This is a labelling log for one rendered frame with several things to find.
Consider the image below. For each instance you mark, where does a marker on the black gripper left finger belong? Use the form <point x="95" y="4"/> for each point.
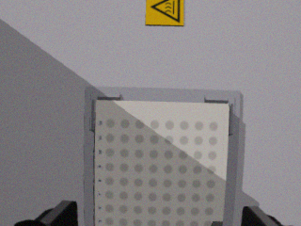
<point x="64" y="214"/>

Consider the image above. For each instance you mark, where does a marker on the light grey benchtop lab instrument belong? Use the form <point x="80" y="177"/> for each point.
<point x="57" y="57"/>

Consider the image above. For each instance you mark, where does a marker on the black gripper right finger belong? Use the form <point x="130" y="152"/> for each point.
<point x="254" y="216"/>

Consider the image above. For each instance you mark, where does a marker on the white microplate with grey wells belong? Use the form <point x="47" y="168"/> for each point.
<point x="160" y="163"/>

